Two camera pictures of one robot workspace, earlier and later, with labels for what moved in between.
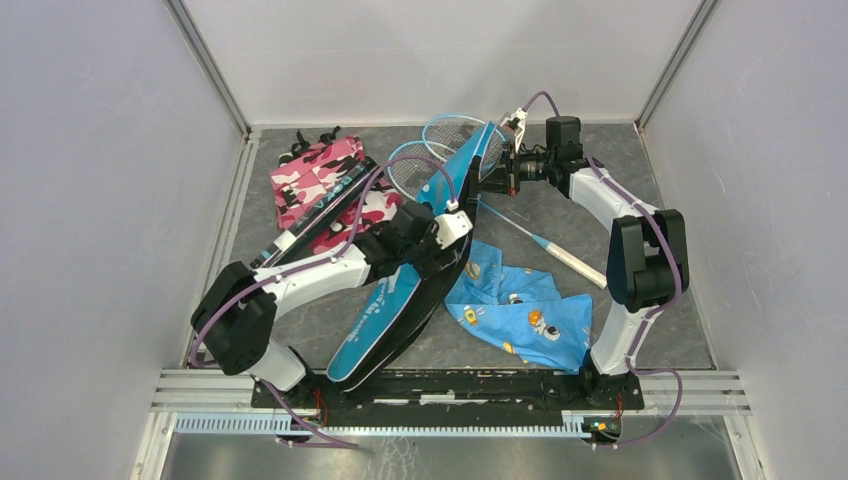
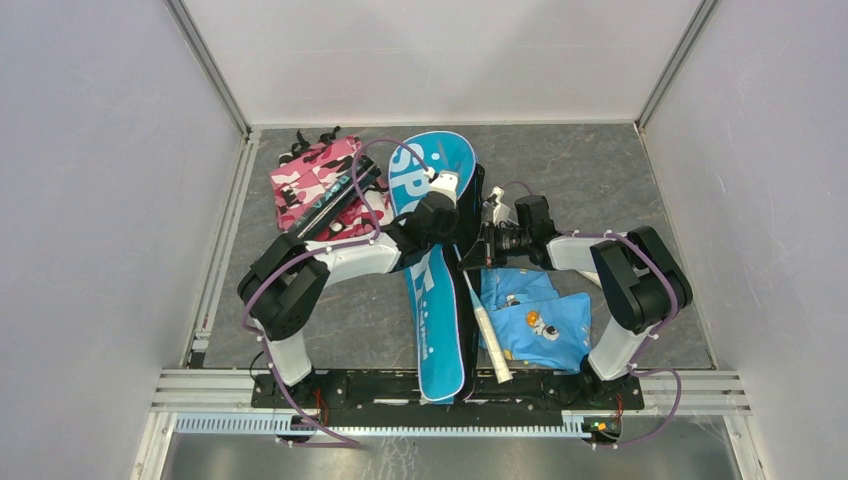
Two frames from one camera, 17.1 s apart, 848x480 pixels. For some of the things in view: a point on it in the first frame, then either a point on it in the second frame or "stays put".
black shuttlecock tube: x=317 y=213 stays put
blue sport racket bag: x=401 y=315 to x=442 y=317
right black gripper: x=503 y=180 to x=488 y=233
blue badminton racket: x=413 y=164 to x=487 y=336
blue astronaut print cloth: x=521 y=311 stays put
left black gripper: x=427 y=266 to x=453 y=225
